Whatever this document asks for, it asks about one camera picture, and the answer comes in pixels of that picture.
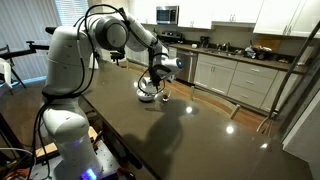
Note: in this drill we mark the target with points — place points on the black bar camera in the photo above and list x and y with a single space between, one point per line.
50 30

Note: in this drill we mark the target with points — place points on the white upper kitchen cabinets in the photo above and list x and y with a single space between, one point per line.
200 11
283 16

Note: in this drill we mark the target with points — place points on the light wooden dining chair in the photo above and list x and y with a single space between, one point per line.
235 111

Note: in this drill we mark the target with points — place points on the pile of dishes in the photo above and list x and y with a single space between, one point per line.
258 52

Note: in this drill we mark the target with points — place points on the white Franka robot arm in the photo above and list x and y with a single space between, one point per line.
66 60

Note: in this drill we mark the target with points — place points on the black coffee maker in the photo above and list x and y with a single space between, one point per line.
204 41

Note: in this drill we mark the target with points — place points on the stainless dishwasher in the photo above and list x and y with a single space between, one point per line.
186 65

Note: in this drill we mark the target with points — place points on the light wooden board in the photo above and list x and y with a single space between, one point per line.
46 150

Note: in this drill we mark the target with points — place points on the white window blind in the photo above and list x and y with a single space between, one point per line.
71 11

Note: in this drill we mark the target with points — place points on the white ceramic bowl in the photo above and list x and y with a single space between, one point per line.
146 98

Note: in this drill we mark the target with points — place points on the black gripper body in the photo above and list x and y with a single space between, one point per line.
157 75

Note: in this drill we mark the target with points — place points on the stainless over-range microwave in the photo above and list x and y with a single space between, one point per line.
167 15

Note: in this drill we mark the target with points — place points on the dark kitchen countertop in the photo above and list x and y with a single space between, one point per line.
260 62

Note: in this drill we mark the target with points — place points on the metal sink faucet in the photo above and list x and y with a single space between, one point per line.
225 46

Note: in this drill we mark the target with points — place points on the black kitchen stove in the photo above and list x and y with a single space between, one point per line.
171 36

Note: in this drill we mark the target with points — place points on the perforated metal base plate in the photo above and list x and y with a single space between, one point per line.
108 160

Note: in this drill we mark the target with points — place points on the white base kitchen cabinets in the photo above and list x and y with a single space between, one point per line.
250 81
138 56

